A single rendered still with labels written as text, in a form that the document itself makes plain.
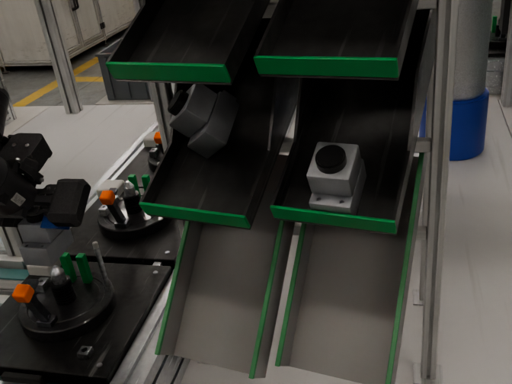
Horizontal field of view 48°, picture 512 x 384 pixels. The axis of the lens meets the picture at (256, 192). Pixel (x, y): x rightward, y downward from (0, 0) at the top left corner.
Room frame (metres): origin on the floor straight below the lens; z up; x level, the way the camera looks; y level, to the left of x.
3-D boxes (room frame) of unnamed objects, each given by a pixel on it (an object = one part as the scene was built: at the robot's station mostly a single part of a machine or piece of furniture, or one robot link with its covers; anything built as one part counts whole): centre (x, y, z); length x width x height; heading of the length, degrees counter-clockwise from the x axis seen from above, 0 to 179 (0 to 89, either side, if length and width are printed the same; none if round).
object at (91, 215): (0.94, 0.23, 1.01); 0.24 x 0.24 x 0.13; 74
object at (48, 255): (0.70, 0.30, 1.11); 0.08 x 0.04 x 0.07; 164
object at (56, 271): (0.69, 0.30, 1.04); 0.02 x 0.02 x 0.03
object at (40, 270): (0.81, 0.37, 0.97); 0.05 x 0.05 x 0.04; 74
